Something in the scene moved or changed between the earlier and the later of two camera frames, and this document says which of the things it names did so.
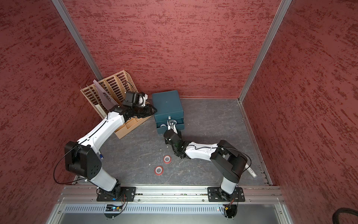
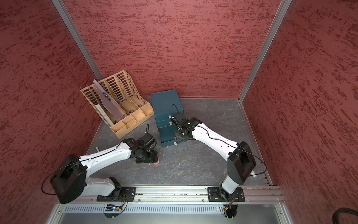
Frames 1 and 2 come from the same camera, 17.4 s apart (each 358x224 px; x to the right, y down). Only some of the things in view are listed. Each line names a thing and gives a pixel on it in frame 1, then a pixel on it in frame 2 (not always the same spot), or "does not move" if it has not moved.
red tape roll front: (159, 170) to (158, 163)
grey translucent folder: (108, 100) does not move
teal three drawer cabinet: (168, 106) does not move
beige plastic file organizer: (117, 85) does not move
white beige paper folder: (102, 113) does not move
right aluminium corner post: (283, 8) does not move
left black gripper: (149, 108) to (153, 158)
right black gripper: (167, 141) to (179, 137)
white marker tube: (254, 175) does not move
